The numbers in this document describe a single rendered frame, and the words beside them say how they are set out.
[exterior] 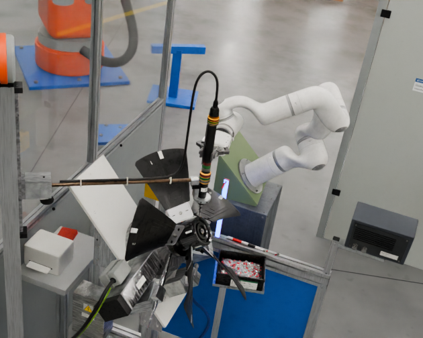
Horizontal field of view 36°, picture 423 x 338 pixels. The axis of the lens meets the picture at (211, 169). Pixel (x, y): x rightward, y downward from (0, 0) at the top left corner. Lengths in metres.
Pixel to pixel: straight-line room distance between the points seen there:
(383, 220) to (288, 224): 2.02
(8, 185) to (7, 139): 0.18
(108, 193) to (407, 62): 2.13
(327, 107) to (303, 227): 2.20
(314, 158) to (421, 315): 1.66
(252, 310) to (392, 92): 1.63
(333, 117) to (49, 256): 1.29
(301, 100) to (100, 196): 0.87
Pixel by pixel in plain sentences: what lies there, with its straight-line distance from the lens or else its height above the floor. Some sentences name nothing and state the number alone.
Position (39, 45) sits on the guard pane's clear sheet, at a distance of 2.61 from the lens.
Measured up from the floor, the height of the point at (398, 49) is 1.46.
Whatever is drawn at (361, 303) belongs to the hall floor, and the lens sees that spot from 4.29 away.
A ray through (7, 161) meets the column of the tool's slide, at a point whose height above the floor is 1.52.
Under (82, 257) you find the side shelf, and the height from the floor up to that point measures 0.86.
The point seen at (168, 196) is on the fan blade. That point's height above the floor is 1.30.
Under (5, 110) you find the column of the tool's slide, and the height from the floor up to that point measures 1.72.
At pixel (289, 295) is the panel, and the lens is 3.19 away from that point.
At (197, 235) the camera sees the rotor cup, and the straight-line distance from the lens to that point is 2.51.
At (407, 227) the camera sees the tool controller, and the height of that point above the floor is 1.24.
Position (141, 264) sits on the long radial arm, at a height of 1.14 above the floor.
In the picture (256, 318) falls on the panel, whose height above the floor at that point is 0.44.
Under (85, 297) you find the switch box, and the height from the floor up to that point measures 0.84.
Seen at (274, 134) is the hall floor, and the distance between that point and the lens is 5.86.
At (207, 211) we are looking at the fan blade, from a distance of 2.70.
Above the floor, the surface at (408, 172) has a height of 0.70.
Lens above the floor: 2.77
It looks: 32 degrees down
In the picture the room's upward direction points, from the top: 9 degrees clockwise
